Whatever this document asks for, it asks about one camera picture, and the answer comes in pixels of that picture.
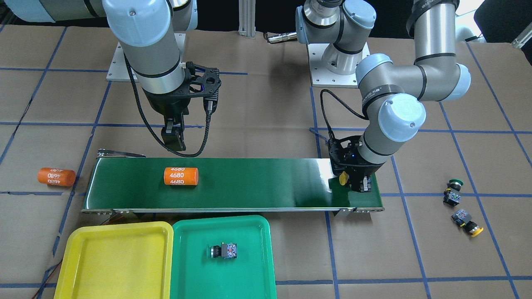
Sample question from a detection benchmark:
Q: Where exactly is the yellow push button switch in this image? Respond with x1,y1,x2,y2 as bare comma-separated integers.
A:
451,209,484,237

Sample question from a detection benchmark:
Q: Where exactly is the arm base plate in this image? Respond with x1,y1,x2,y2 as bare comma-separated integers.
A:
307,44,370,88
106,32,187,83

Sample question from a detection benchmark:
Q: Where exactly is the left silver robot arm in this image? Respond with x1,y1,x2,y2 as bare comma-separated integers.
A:
295,0,471,192

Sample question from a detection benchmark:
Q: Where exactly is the aluminium frame post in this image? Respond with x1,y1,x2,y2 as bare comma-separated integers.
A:
238,0,256,39

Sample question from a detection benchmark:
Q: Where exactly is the green conveyor belt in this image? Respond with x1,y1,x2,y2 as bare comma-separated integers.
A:
81,156,384,213

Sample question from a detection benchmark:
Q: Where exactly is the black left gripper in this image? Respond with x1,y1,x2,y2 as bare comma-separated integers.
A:
328,135,382,193

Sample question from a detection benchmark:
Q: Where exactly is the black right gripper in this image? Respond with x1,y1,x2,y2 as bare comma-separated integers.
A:
144,62,221,151

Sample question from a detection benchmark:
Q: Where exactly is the green plastic tray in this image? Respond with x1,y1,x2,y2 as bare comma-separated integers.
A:
170,215,277,299

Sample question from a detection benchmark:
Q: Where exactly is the orange 4680 cylinder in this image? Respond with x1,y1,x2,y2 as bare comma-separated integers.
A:
163,167,199,186
37,168,76,186

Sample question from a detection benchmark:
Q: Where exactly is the green push button switch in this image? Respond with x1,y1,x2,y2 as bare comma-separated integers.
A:
210,243,238,259

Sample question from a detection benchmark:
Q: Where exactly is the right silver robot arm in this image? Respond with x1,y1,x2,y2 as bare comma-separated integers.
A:
6,0,221,157

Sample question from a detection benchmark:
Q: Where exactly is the yellow plastic tray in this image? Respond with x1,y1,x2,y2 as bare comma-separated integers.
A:
54,221,173,299

